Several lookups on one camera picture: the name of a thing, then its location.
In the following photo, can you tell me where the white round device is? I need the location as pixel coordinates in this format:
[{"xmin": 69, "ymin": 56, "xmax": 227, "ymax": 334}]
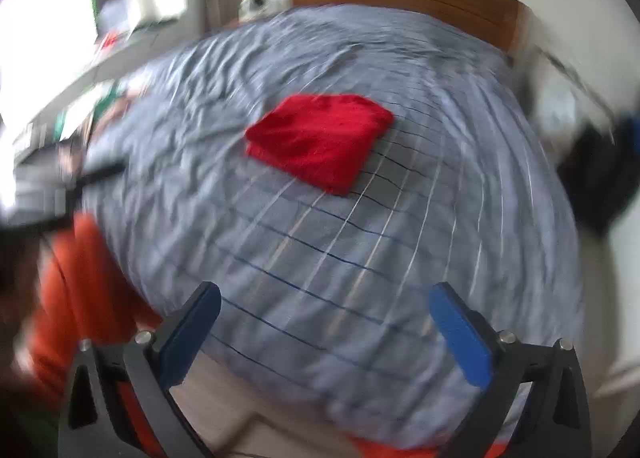
[{"xmin": 239, "ymin": 0, "xmax": 293, "ymax": 21}]

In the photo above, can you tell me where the red sweater with white print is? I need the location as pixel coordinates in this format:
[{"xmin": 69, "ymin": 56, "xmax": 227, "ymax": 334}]
[{"xmin": 244, "ymin": 94, "xmax": 395, "ymax": 197}]

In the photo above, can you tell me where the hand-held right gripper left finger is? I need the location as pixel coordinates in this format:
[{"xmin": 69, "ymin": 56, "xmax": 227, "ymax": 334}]
[{"xmin": 57, "ymin": 282, "xmax": 222, "ymax": 458}]

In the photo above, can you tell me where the black jacket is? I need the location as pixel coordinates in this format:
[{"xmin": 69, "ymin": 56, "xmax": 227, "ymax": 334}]
[{"xmin": 555, "ymin": 112, "xmax": 640, "ymax": 239}]

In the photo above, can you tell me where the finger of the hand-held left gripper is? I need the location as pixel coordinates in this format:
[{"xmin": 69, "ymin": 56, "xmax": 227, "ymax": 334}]
[{"xmin": 72, "ymin": 161, "xmax": 127, "ymax": 189}]

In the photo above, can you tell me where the bed with grey plaid duvet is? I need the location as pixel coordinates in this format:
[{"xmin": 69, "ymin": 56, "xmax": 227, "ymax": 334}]
[{"xmin": 82, "ymin": 5, "xmax": 586, "ymax": 450}]

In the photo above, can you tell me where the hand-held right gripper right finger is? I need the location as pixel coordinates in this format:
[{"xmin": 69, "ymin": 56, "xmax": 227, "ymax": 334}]
[{"xmin": 429, "ymin": 282, "xmax": 593, "ymax": 458}]

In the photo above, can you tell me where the orange bed sheet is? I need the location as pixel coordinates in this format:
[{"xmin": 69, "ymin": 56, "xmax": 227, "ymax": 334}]
[{"xmin": 27, "ymin": 213, "xmax": 506, "ymax": 458}]

